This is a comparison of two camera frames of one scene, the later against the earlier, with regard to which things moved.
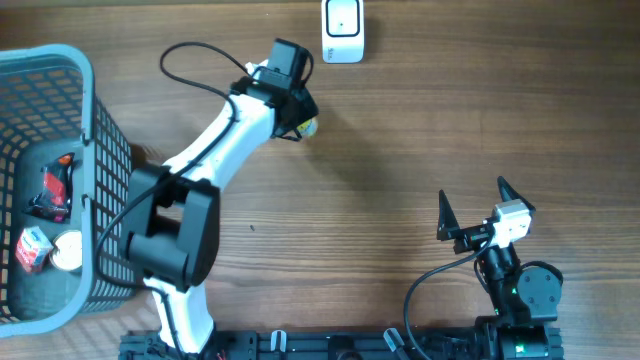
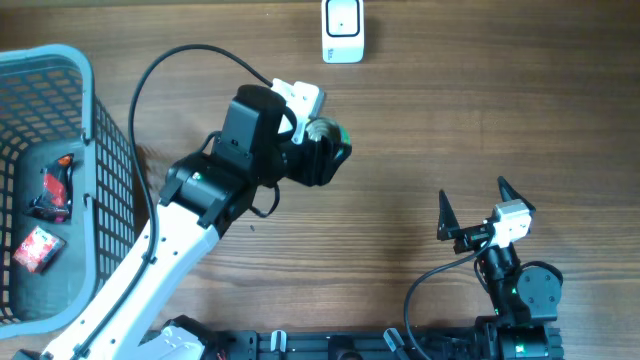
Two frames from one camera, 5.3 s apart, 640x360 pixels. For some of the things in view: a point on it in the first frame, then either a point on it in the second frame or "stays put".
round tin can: [66, 251] -> [328, 128]
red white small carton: [33, 249] stays put
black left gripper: [307, 105] -> [318, 161]
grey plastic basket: [66, 160] stays put
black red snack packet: [53, 202] stays put
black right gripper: [449, 229] stays put
